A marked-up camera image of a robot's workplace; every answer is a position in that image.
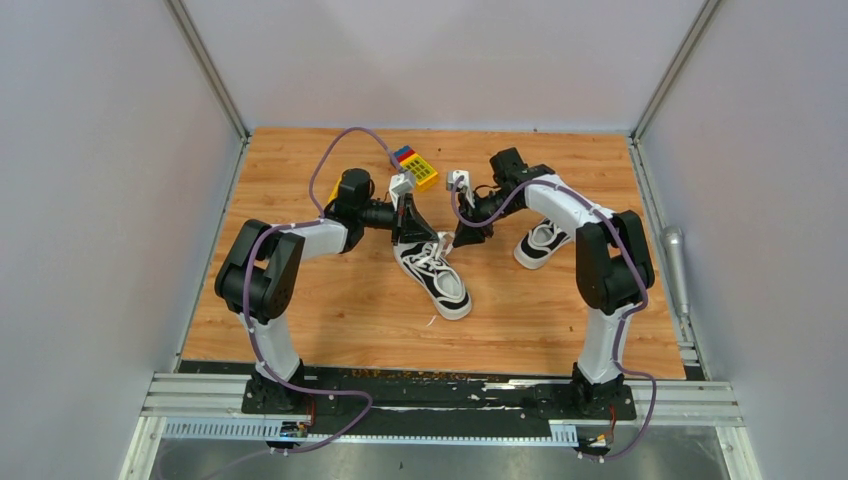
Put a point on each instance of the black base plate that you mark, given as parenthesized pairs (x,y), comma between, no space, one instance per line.
(409,403)

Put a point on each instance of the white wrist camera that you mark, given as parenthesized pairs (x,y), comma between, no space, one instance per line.
(458,183)
(399,185)

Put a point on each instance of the black white sneaker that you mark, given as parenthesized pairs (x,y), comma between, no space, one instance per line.
(539,244)

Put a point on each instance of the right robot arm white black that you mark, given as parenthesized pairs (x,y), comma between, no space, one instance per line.
(613,267)

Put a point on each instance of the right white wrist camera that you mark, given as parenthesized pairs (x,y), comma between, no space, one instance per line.
(458,183)

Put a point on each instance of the grey metal cylinder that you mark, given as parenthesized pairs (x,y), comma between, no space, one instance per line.
(673,244)

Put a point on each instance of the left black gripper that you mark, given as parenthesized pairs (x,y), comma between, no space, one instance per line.
(409,225)

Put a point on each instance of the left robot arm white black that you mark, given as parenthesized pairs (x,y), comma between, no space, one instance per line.
(258,276)

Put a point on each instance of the white shoe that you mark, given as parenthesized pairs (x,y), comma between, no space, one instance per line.
(448,294)

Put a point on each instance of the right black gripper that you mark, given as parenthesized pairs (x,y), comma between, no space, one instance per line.
(470,236)

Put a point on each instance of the yellow triangle toy block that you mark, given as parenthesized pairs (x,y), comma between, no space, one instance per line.
(333,192)

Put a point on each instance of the colourful toy block stack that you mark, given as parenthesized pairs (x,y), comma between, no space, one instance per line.
(425,175)

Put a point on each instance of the aluminium frame rail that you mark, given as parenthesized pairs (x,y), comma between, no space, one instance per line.
(195,396)

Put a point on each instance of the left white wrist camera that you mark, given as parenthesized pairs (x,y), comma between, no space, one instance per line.
(399,185)

